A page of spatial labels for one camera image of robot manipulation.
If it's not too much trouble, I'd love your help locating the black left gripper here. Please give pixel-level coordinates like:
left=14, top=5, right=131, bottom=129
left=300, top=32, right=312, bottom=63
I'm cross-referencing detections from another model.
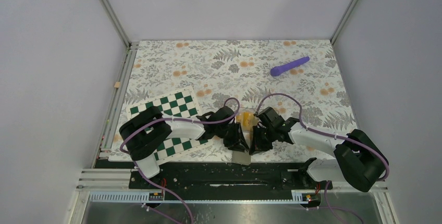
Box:
left=216, top=121, right=249, bottom=153

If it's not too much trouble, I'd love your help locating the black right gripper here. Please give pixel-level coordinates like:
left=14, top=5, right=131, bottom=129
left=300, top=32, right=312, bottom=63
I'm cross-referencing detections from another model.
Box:
left=249, top=125, right=277, bottom=155

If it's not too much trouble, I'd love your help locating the grey card holder wallet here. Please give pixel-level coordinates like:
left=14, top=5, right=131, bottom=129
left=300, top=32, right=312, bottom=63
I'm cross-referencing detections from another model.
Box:
left=231, top=151, right=251, bottom=166

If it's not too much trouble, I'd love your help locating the gold VIP card stack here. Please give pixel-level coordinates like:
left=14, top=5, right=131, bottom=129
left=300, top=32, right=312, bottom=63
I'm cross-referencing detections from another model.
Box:
left=236, top=111, right=256, bottom=129

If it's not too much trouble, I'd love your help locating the clear acrylic card box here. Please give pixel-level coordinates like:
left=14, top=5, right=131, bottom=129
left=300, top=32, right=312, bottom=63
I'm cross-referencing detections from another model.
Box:
left=235, top=107, right=260, bottom=132

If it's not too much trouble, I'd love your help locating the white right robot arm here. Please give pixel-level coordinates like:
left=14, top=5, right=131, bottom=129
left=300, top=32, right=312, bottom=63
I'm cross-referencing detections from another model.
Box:
left=251, top=107, right=388, bottom=192

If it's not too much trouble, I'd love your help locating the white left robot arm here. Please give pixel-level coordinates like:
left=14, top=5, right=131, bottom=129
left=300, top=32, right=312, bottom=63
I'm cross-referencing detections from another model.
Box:
left=119, top=106, right=249, bottom=188

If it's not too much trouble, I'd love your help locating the green white chessboard mat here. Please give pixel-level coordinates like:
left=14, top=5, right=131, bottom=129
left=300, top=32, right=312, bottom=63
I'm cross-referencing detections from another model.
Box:
left=126, top=86, right=213, bottom=165

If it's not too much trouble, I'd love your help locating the purple cylindrical tool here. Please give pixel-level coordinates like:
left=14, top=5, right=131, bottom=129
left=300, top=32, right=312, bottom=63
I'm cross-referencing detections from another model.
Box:
left=270, top=56, right=310, bottom=77

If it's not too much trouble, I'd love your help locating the floral patterned table mat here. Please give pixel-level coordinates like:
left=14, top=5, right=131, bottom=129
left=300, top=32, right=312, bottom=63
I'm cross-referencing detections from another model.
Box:
left=118, top=40, right=357, bottom=134

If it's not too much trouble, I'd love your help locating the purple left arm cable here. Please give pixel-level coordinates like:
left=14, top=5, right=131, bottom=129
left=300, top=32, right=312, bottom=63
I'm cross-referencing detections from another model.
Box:
left=119, top=97, right=241, bottom=224

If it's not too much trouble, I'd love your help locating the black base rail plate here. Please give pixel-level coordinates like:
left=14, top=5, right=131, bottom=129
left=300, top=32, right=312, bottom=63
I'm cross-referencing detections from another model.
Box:
left=95, top=159, right=370, bottom=203

